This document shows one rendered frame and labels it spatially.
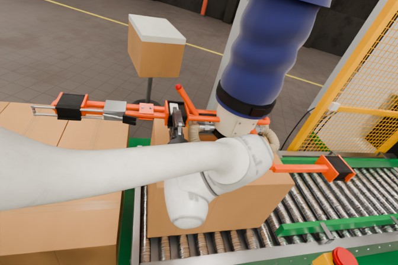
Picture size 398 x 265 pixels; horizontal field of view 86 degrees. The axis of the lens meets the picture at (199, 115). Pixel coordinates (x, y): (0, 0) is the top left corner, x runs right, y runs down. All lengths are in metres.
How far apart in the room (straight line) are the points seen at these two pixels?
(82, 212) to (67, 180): 0.97
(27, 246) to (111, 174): 0.95
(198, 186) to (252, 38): 0.44
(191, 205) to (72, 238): 0.77
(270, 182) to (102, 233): 0.79
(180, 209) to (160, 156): 0.22
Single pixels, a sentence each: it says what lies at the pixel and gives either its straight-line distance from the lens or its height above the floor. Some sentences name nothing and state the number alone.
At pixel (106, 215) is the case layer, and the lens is 1.22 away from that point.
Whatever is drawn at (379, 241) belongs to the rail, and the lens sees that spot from 1.74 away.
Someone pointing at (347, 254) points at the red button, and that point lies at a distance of 0.86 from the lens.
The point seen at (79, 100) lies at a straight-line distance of 0.80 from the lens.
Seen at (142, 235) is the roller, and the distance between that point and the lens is 1.17.
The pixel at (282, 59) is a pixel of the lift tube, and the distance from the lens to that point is 0.69.
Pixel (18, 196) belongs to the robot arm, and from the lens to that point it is 0.27.
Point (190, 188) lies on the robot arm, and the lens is 0.52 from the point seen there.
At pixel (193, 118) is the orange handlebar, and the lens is 0.80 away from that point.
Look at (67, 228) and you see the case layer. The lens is 1.22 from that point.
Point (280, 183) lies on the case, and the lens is 1.02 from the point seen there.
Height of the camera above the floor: 1.62
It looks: 35 degrees down
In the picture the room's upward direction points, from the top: 16 degrees clockwise
